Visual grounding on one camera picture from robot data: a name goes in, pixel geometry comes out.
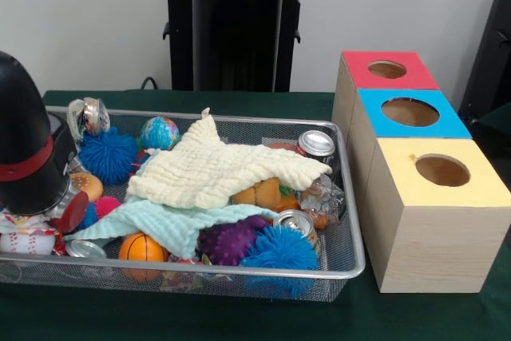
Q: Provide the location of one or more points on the cream waffle cloth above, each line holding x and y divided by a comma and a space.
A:
207, 169

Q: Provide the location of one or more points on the small white baseball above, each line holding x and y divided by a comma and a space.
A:
28, 244

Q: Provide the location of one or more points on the small orange basketball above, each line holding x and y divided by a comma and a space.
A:
143, 247

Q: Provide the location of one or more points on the blue furry monster toy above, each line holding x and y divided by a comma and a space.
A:
283, 249

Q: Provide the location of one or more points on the dark green side table cloth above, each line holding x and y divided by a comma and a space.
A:
493, 133

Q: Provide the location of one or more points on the wooden box with three holes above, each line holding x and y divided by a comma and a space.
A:
439, 237

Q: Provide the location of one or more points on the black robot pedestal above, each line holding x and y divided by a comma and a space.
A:
239, 37

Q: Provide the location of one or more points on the blue spiky rubber ball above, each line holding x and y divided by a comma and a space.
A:
108, 155

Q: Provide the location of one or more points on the mint waffle cloth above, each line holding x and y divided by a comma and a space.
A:
159, 223

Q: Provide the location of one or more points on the toy hamburger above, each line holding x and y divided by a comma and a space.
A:
89, 185

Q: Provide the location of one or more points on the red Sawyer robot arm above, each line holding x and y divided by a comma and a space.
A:
28, 137

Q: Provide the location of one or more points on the blue green globe ball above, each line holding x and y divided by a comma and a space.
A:
159, 132

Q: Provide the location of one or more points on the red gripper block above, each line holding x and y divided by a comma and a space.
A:
72, 213

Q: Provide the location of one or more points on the clear packet of orange snacks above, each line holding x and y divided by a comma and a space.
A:
323, 201

